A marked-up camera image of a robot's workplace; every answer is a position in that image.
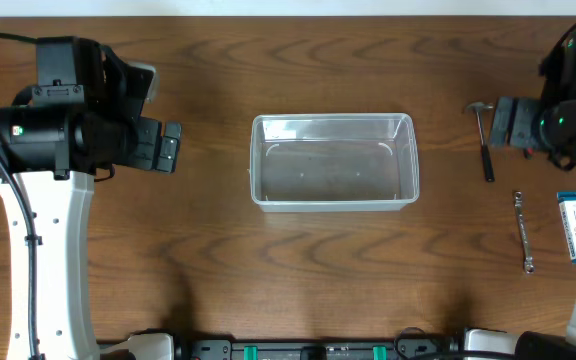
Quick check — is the silver ring wrench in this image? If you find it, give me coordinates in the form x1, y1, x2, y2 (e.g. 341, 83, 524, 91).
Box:
513, 191, 535, 274

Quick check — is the blue white screw box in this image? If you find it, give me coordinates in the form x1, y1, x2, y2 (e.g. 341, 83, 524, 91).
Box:
557, 192, 576, 264

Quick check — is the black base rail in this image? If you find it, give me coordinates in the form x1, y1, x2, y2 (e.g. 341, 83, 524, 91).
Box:
97, 338, 464, 360

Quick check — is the clear plastic container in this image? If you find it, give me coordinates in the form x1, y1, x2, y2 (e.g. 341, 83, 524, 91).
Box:
249, 113, 420, 213

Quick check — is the small steel hammer black grip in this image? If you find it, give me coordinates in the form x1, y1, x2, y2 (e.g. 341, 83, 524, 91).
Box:
464, 102, 495, 183

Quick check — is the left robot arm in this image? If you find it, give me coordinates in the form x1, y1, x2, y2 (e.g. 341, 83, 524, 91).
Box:
0, 37, 182, 359

